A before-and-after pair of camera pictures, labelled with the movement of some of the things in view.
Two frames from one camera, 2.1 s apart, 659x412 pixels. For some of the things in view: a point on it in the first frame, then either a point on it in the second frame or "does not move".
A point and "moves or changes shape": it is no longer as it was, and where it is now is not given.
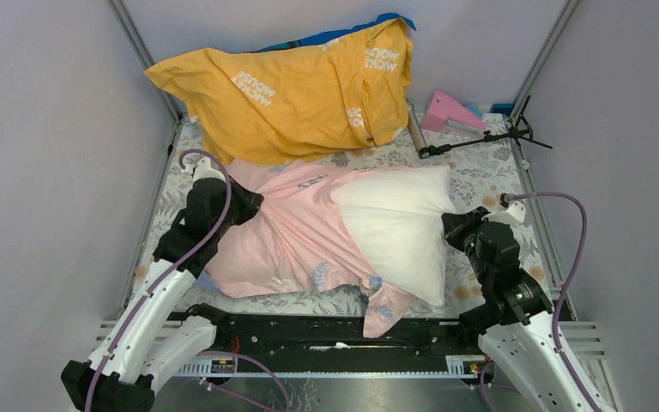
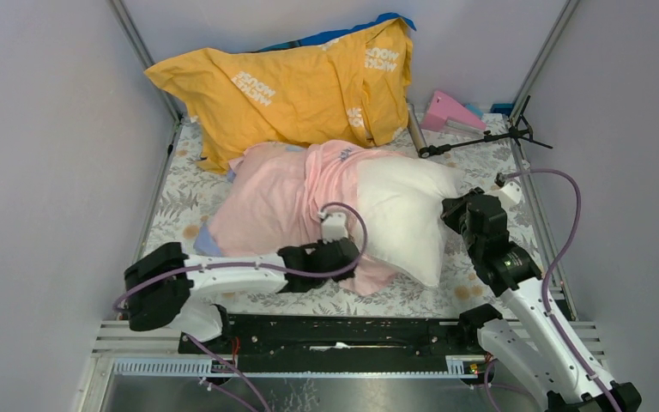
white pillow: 400,215 moves or changes shape
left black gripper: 249,202 -> 319,243
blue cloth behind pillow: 333,35 does not move
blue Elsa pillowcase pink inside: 297,241 moves or changes shape
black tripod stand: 520,130 does not move
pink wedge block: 443,107 does not move
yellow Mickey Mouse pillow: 339,87 does not move
